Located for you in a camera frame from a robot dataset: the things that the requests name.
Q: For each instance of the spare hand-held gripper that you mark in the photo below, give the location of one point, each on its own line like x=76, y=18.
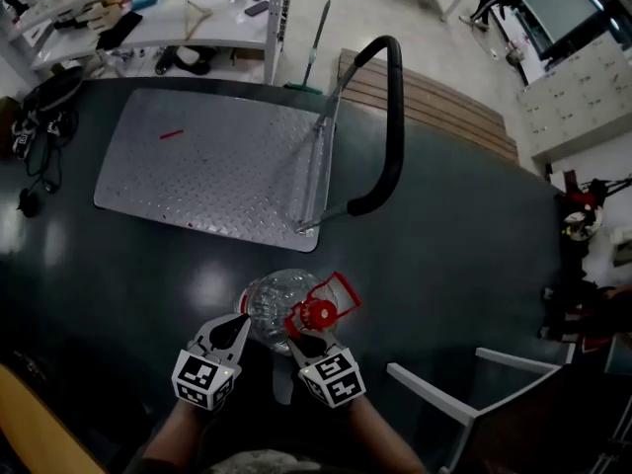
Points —
x=23, y=138

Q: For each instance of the white metal shelf unit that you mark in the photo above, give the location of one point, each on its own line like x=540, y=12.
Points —
x=222, y=27

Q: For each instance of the white and black shoe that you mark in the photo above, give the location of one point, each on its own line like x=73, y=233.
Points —
x=195, y=59

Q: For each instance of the black sandal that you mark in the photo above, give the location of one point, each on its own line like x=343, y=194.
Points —
x=165, y=61

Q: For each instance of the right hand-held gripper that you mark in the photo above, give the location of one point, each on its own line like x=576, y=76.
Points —
x=336, y=378

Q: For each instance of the green-headed mop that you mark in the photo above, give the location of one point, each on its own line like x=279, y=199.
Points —
x=316, y=42

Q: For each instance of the beige box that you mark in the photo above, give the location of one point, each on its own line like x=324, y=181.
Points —
x=101, y=15

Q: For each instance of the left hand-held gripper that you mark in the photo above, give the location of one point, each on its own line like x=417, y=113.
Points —
x=197, y=375

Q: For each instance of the white locker cabinet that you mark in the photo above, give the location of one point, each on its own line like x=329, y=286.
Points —
x=577, y=97

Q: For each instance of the clear water jug red cap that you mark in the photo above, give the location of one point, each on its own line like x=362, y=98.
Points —
x=271, y=299

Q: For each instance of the black power adapter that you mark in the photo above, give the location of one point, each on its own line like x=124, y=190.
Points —
x=28, y=203

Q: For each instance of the red and white bag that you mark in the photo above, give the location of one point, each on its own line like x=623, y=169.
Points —
x=582, y=217

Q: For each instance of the black folding stand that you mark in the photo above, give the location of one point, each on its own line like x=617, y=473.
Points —
x=609, y=185

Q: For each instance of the grey projection screen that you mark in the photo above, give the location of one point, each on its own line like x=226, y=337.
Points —
x=558, y=3

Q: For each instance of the yellow wooden oval table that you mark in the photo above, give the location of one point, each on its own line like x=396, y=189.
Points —
x=34, y=427

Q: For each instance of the black folded cloth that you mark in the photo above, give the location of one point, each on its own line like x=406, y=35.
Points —
x=118, y=30

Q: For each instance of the small red stick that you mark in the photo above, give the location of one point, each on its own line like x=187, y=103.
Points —
x=171, y=134

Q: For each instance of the person's left forearm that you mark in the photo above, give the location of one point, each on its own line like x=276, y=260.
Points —
x=170, y=437

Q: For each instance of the grey metal platform trolley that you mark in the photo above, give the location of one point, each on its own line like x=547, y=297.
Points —
x=207, y=166

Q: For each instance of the brown slatted ramp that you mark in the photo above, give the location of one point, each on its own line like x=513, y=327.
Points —
x=444, y=111

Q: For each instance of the black round bag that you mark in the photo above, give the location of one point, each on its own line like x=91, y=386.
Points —
x=61, y=87

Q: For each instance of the dark brown white-framed table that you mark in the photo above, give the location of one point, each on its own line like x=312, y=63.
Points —
x=553, y=427

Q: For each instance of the wooden triangle hanger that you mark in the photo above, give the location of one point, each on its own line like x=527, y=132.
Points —
x=189, y=18

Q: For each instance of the person's dark printed shirt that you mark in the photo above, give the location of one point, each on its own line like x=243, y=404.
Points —
x=276, y=462

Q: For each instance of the person's right forearm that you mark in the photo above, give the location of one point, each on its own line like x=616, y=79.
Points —
x=380, y=437

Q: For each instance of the black phone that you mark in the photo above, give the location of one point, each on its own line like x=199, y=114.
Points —
x=257, y=8

